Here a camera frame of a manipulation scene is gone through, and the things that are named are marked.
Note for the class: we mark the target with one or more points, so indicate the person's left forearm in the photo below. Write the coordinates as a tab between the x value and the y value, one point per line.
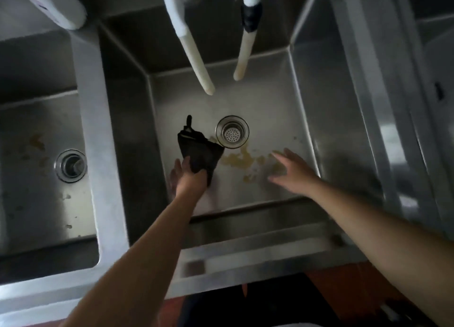
142	266

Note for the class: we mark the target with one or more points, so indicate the person's dark trousers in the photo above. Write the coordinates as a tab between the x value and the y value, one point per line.
255	302

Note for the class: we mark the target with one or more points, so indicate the round metal drain strainer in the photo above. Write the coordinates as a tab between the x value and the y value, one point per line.
232	132

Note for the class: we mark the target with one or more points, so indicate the person's right thumb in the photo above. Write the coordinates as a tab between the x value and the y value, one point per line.
280	181

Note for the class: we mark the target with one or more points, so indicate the black cloth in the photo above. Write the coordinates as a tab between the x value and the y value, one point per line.
202	151

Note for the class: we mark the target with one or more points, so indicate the person's left hand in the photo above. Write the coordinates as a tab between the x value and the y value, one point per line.
189	186

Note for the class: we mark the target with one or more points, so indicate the person's right forearm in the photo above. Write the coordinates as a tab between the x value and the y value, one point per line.
390	245

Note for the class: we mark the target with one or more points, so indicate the person's left fingers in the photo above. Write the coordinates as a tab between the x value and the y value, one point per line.
187	165

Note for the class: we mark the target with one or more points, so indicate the white plastic faucet spout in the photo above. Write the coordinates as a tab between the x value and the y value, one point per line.
56	4

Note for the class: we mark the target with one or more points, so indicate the stainless steel counter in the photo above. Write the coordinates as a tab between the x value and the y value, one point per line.
418	107

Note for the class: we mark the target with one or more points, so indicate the round metal drain with stopper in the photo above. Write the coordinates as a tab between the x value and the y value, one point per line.
71	166

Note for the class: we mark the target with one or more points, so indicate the person's right hand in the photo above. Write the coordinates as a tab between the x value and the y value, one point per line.
301	178

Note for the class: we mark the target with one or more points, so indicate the stainless steel double sink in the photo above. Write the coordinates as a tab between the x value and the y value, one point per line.
269	96

